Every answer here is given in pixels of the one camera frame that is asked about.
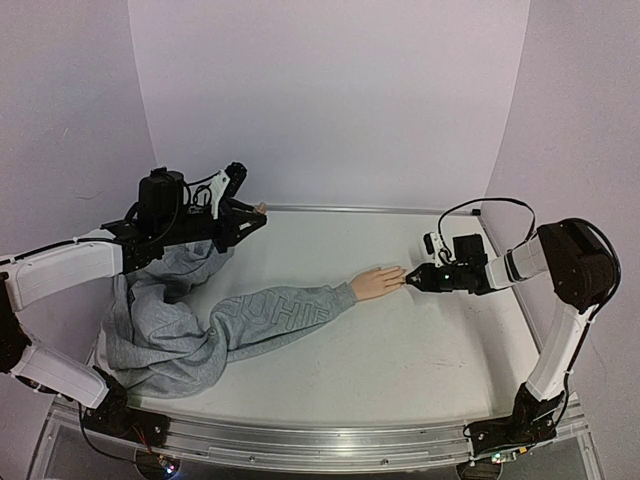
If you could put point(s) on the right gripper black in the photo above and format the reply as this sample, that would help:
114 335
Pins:
435 278

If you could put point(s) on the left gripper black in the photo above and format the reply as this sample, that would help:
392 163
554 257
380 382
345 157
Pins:
231 220

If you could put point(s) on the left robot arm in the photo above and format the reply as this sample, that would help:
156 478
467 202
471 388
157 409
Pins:
32 277

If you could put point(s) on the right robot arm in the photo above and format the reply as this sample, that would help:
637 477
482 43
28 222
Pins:
582 264

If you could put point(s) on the mannequin hand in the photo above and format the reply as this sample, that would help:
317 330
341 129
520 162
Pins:
377 282

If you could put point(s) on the grey hoodie sweatshirt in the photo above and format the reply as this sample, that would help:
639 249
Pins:
156 346

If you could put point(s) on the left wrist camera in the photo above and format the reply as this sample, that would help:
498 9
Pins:
225 184

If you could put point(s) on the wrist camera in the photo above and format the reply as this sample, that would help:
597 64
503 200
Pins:
225 184
436 249

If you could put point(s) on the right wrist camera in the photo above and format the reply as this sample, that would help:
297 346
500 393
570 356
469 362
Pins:
436 249

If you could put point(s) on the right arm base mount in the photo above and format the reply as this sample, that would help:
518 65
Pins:
531 422

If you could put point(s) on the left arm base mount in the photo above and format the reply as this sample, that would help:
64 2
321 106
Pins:
115 418

